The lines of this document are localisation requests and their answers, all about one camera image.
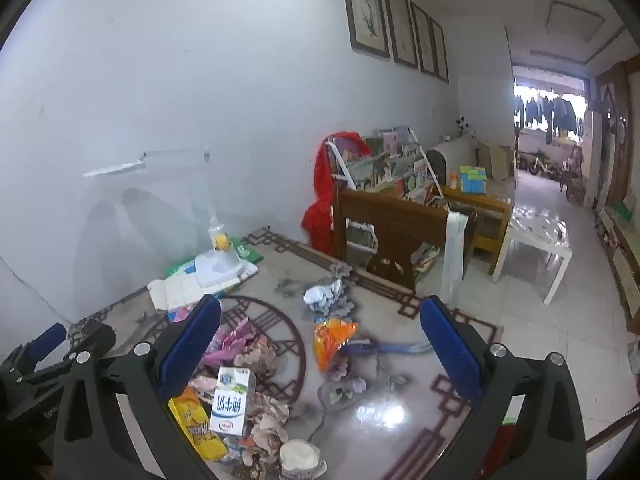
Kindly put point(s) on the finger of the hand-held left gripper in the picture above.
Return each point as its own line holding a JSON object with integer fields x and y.
{"x": 95, "y": 340}
{"x": 46, "y": 339}

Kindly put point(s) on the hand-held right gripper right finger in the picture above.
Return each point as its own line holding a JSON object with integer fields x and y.
{"x": 452, "y": 347}

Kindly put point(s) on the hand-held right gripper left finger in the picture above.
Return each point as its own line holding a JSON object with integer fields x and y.
{"x": 187, "y": 347}

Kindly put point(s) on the pink plastic wrapper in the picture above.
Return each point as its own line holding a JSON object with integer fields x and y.
{"x": 230, "y": 345}

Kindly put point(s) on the pink floral wrapper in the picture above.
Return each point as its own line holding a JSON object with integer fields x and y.
{"x": 205, "y": 387}

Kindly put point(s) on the white milk carton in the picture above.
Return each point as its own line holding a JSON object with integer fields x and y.
{"x": 231, "y": 402}

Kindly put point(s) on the brown tissue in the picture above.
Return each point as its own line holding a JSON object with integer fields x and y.
{"x": 267, "y": 425}
{"x": 260, "y": 360}

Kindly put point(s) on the yellow snack packet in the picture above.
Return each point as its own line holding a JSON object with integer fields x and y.
{"x": 192, "y": 422}

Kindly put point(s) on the green rimmed red bin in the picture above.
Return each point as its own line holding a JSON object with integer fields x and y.
{"x": 500, "y": 450}

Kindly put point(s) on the orange snack packet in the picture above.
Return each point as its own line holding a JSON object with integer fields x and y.
{"x": 332, "y": 342}

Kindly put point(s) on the white paper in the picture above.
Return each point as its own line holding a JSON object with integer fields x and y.
{"x": 170, "y": 294}
{"x": 322, "y": 297}

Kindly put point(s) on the colourful booklet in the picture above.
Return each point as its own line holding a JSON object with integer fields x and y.
{"x": 180, "y": 314}

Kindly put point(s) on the white folded paper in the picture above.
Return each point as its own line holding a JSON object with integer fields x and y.
{"x": 170, "y": 294}

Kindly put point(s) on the white desk lamp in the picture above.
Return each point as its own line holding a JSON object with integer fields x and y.
{"x": 220, "y": 267}

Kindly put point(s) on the white hanging cloth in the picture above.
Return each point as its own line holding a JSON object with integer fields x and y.
{"x": 454, "y": 255}

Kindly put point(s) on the small yellow figure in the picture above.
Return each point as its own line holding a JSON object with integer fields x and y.
{"x": 221, "y": 243}

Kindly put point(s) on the green booklet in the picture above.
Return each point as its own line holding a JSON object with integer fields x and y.
{"x": 250, "y": 252}

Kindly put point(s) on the brown wooden chair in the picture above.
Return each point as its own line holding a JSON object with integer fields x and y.
{"x": 395, "y": 220}

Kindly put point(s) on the white side table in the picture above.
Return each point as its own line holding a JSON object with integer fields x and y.
{"x": 537, "y": 232}

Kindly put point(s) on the white book rack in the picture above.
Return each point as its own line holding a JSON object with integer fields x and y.
{"x": 361, "y": 236}

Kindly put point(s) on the yellow wooden bench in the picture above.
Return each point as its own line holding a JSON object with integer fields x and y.
{"x": 487, "y": 205}

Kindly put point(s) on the small orange and white bottle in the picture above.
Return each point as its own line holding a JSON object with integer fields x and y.
{"x": 454, "y": 181}

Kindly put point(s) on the colourful block toy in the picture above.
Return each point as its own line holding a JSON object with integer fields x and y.
{"x": 473, "y": 180}

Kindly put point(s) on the red cloth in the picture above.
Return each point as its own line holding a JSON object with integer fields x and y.
{"x": 320, "y": 220}

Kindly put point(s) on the low television cabinet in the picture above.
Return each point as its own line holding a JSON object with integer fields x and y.
{"x": 622, "y": 260}

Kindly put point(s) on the beige cushion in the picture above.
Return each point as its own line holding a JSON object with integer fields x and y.
{"x": 497, "y": 160}

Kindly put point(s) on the grey striped sofa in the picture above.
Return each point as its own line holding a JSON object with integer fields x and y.
{"x": 450, "y": 152}

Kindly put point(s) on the row of picture books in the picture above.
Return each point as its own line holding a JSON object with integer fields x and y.
{"x": 380, "y": 165}

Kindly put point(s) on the balance bike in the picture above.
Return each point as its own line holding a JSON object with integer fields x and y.
{"x": 537, "y": 165}

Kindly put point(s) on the small wooden chair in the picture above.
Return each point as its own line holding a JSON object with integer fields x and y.
{"x": 572, "y": 177}

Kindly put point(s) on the black and white plush toy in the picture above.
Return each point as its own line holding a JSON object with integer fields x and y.
{"x": 465, "y": 126}

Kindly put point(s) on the row of hanging clothes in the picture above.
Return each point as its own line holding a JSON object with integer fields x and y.
{"x": 550, "y": 112}

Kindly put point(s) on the framed ink painting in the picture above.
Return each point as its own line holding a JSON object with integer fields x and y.
{"x": 423, "y": 40}
{"x": 365, "y": 10}
{"x": 400, "y": 25}
{"x": 439, "y": 50}

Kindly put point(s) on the square ceiling light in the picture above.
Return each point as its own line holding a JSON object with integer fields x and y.
{"x": 575, "y": 20}

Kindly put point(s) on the round wall clock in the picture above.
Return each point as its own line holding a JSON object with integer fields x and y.
{"x": 622, "y": 130}

